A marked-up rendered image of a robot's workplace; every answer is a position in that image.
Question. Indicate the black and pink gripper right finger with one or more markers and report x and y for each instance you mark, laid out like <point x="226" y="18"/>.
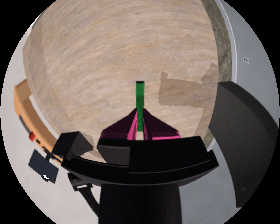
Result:
<point x="155" y="129"/>

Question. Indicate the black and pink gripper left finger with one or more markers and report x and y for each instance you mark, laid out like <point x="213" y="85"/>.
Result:
<point x="125" y="128"/>

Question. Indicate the green rod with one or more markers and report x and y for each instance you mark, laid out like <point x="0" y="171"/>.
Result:
<point x="140" y="104"/>

